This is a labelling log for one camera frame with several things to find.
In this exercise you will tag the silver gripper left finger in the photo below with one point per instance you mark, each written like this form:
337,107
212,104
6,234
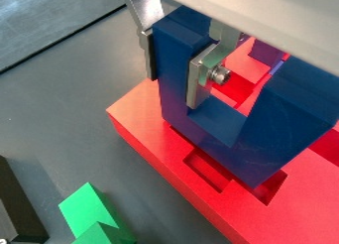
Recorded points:
148,12

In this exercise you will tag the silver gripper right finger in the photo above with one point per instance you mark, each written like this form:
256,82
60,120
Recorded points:
206,66

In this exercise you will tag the black angled bracket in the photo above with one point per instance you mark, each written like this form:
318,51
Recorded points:
21,224

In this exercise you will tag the purple block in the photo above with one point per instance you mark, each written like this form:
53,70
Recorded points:
266,54

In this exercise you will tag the green arch block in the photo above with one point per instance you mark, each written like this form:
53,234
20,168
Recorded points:
94,219

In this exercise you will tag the blue U-shaped block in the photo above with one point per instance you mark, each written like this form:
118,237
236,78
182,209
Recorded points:
296,110

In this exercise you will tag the red insertion board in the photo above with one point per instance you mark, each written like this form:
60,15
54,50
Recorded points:
293,208

